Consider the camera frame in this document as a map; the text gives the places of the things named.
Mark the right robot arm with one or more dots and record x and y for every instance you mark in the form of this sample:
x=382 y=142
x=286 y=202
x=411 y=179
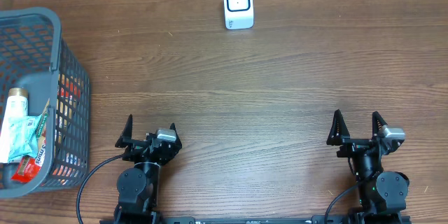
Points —
x=382 y=194

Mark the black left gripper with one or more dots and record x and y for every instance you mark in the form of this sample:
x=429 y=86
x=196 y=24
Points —
x=145 y=143

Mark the grey plastic mesh basket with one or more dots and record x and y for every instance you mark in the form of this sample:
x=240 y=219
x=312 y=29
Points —
x=35 y=57

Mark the white tube gold cap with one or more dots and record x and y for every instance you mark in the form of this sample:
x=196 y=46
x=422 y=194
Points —
x=16 y=108

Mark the orange spaghetti packet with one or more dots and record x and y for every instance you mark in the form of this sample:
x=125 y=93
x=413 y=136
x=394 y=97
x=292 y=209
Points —
x=42 y=136

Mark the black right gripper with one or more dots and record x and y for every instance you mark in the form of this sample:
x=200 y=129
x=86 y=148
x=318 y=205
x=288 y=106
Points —
x=336 y=137

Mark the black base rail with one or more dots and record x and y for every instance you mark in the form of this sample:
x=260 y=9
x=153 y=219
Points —
x=316 y=219

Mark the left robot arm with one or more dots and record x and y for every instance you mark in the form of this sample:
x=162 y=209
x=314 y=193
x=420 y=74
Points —
x=138 y=185

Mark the teal plastic packet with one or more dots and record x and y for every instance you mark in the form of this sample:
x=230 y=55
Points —
x=23 y=140

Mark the white barcode scanner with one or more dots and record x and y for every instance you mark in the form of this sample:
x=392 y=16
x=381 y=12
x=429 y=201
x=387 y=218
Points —
x=239 y=14

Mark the small orange snack packet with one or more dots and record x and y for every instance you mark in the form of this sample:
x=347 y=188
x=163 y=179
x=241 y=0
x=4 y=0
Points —
x=28 y=169

